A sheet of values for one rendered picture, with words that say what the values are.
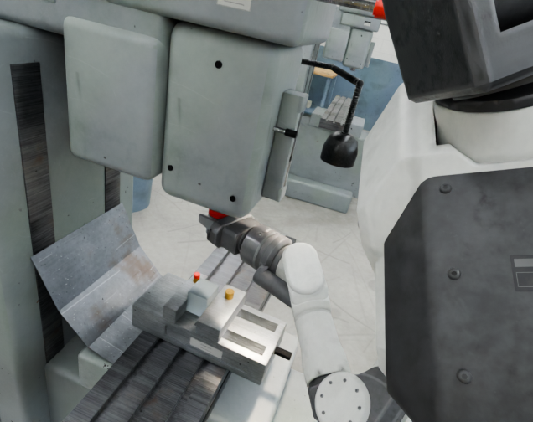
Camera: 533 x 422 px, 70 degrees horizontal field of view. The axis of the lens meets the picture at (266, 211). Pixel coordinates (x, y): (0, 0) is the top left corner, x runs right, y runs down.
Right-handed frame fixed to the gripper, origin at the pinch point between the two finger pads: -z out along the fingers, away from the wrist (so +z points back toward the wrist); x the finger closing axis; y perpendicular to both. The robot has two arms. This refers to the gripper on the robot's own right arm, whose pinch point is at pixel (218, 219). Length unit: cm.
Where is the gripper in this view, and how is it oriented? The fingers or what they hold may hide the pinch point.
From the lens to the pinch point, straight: 85.5
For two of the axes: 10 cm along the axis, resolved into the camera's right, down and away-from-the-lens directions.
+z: 7.5, 4.3, -5.1
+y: -1.8, 8.7, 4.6
